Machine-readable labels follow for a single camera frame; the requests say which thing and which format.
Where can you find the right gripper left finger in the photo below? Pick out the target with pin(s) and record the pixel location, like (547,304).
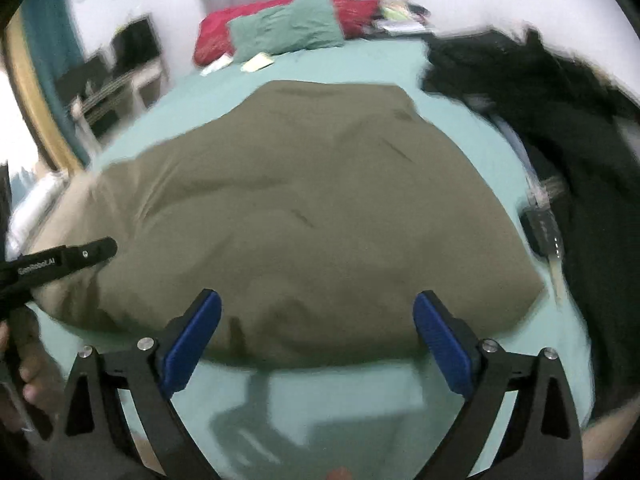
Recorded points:
(92,438)

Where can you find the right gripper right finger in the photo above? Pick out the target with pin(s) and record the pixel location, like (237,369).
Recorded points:
(542,438)

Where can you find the olive green hooded jacket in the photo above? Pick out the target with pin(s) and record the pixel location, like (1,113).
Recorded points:
(318,212)

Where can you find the left hand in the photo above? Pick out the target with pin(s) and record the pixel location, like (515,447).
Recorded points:
(41,382)

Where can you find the white cloth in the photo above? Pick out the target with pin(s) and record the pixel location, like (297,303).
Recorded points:
(31,211)

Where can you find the teal bed sheet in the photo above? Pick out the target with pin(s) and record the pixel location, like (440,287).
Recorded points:
(380,420)

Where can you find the white computer desk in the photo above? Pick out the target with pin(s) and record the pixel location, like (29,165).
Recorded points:
(127,96)

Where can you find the black car key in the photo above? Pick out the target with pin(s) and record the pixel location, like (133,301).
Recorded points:
(542,233)

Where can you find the teal curtain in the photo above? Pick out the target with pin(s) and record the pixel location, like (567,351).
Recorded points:
(54,50)

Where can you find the black monitor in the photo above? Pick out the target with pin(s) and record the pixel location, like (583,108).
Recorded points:
(135,45)

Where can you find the black garment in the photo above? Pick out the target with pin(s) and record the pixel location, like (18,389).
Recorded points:
(577,135)

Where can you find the white paper leaflet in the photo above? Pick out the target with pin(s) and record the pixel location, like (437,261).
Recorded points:
(219,64)

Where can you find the yellow-green packet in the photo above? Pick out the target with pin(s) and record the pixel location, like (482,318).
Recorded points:
(257,62)

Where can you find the green pillow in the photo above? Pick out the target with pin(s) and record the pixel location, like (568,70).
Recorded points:
(299,25)

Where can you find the stack of books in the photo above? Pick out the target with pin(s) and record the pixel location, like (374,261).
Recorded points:
(401,18)

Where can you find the red patterned pillow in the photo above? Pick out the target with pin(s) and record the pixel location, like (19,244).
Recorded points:
(214,40)

